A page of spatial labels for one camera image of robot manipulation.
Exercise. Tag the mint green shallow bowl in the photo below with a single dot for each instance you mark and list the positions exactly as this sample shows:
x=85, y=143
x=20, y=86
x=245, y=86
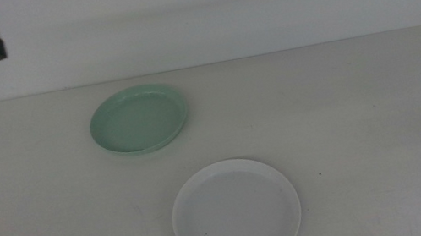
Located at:
x=138, y=121

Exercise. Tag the white shallow bowl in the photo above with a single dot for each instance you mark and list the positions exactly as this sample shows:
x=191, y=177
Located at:
x=235, y=214

